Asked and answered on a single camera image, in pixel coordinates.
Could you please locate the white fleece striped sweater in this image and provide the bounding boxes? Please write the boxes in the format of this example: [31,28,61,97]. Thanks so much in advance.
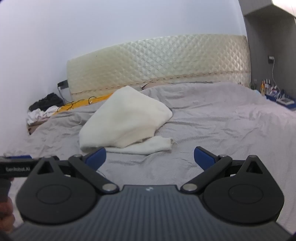
[79,86,173,155]

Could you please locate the white clothes pile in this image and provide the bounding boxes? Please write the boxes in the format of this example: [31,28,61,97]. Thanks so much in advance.
[27,105,59,125]

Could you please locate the black clothes pile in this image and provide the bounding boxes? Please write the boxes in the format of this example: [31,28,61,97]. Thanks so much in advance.
[29,92,64,111]

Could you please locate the person's left hand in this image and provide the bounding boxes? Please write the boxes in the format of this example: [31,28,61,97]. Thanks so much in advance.
[0,197,15,233]

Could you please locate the cardboard box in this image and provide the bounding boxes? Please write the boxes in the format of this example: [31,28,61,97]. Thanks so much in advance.
[27,118,49,135]

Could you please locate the grey bed sheet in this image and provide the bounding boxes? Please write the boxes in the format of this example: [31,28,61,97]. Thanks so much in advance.
[4,81,296,232]

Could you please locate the yellow cloth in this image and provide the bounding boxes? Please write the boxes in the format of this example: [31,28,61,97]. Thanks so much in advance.
[54,93,112,115]

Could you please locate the blue storage tray with items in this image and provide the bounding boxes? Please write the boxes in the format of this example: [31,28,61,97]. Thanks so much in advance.
[260,79,295,109]

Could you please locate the cream quilted mattress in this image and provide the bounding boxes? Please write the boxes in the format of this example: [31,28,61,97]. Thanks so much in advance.
[67,34,251,101]

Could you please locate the black cable on yellow cloth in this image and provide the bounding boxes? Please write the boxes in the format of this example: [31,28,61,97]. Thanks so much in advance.
[56,96,98,112]

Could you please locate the black wall socket left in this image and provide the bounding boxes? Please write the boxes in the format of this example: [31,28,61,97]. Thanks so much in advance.
[57,80,69,89]

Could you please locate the wall socket with charger cable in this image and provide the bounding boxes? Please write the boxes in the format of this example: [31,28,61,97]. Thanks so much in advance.
[267,55,280,92]

